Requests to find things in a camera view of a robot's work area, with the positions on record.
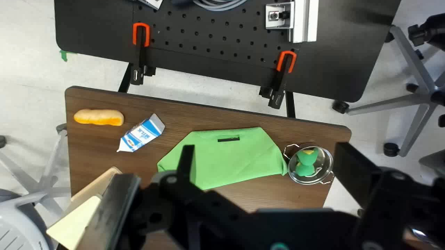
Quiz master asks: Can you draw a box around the blue white milk carton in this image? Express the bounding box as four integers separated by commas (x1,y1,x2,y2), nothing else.
115,113,166,154

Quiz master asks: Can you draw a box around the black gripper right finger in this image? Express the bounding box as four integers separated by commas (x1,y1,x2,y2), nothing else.
332,142,388,218

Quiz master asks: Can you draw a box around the grey office chair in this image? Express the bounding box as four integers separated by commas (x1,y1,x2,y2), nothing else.
332,13,445,159

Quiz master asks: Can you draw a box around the small steel pot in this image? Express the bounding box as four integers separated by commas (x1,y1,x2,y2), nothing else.
282,142,336,186

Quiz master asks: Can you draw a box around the green spool-shaped toy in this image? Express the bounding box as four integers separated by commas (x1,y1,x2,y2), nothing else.
294,147,322,179

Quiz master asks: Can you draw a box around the black clamp orange handle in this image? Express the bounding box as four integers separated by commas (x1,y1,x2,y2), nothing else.
128,21,157,88
257,49,299,111

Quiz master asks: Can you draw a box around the grey cable coil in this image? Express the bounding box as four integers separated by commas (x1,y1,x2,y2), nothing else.
190,0,249,13

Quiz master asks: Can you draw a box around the green cloth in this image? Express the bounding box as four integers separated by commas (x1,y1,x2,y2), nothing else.
155,127,289,192

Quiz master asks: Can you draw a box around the aluminium extrusion bar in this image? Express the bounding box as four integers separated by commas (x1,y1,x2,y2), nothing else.
264,0,321,45

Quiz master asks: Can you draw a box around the white office chair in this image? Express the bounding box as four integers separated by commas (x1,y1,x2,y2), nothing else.
0,122,71,250

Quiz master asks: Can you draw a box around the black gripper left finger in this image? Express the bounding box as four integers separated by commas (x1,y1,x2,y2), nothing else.
77,172,143,250

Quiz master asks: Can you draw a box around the cream wooden chest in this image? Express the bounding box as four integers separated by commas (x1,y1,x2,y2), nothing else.
46,166,123,250

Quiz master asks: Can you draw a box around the orange bread-shaped toy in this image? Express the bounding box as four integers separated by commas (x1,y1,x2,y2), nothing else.
72,109,125,128

